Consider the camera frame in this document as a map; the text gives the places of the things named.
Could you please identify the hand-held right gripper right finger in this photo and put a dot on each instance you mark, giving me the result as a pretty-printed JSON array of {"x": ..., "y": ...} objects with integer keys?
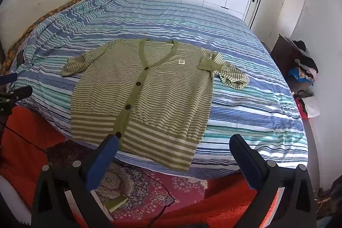
[{"x": 249, "y": 162}]

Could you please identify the green striped cardigan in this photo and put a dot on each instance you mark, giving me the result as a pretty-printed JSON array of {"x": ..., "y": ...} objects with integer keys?
[{"x": 144, "y": 99}]

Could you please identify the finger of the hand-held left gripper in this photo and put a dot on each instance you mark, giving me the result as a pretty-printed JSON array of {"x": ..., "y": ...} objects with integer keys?
[
  {"x": 8, "y": 79},
  {"x": 18, "y": 92}
]

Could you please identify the green book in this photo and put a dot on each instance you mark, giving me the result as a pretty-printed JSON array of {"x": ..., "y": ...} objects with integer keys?
[{"x": 117, "y": 203}]

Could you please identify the dark wooden cabinet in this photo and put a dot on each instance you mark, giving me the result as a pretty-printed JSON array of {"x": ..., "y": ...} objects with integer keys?
[{"x": 284, "y": 57}]

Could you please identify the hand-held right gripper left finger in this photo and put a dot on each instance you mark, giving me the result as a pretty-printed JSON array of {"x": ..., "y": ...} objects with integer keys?
[{"x": 103, "y": 161}]

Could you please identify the blue striped bed blanket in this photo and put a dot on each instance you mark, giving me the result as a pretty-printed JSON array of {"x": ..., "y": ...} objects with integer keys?
[{"x": 187, "y": 30}]

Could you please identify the pile of clothes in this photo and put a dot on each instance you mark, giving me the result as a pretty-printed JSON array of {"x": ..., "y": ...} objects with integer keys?
[{"x": 304, "y": 65}]

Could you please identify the red and white bag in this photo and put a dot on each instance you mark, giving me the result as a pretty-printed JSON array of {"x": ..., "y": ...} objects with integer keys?
[{"x": 307, "y": 105}]

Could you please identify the red patterned rug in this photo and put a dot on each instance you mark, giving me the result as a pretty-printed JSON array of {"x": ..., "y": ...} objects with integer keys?
[{"x": 149, "y": 190}]

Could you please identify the orange red cloth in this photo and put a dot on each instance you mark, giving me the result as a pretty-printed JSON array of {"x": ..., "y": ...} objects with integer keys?
[{"x": 24, "y": 142}]

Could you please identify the orange patterned pillow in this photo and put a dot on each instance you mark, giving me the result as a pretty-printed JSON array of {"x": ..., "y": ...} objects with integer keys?
[{"x": 32, "y": 27}]

